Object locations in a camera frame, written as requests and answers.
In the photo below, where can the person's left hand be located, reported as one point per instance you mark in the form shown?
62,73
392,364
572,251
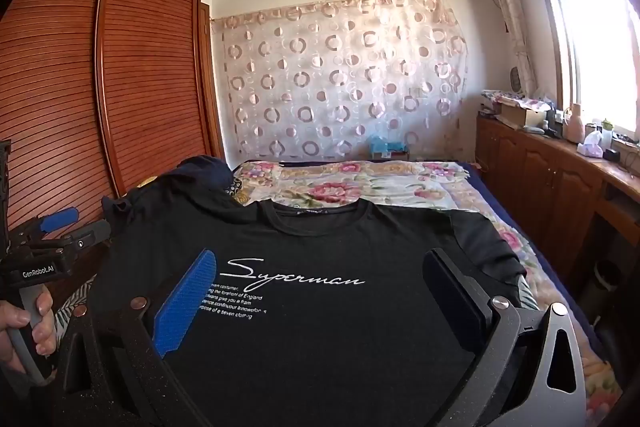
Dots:
44,322

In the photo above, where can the black printed t-shirt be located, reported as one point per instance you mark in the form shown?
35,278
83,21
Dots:
320,332

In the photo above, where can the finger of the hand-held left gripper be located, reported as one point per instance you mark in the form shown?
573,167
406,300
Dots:
59,220
90,233

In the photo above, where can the white tissue pack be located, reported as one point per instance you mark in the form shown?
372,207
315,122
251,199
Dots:
591,144

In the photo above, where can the palm leaf print cloth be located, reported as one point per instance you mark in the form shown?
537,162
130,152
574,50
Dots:
70,302

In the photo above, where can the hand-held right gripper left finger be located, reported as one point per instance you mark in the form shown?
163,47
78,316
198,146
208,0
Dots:
184,307

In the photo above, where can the floral cloth bundle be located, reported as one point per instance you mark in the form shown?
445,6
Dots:
500,97

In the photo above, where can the wooden cabinet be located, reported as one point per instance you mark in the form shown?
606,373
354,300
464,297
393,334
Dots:
550,177

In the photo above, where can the small white bottle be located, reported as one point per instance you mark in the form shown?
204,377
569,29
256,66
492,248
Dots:
607,134

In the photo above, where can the cardboard box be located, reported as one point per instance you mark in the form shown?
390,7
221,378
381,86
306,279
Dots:
522,114

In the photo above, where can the pink vase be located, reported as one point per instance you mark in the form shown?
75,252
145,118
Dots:
573,124

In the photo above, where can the wooden slatted wardrobe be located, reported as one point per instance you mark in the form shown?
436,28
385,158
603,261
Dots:
150,82

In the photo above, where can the teal box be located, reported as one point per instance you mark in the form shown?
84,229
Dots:
387,149

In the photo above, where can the small black box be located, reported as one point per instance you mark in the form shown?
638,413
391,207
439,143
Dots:
612,155

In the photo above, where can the navy bed sheet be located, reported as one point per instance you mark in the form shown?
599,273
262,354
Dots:
540,247

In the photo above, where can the sheer circle-patterned curtain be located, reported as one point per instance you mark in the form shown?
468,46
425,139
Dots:
340,77

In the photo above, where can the window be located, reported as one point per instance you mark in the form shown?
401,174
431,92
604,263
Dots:
600,32

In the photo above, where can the black waste bin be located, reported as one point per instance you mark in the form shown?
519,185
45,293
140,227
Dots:
607,282

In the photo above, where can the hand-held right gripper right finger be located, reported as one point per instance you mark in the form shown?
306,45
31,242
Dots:
457,302

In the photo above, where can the floral blanket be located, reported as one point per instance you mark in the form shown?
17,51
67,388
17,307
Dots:
350,182

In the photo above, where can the dark oval fan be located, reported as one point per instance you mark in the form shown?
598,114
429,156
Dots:
515,80

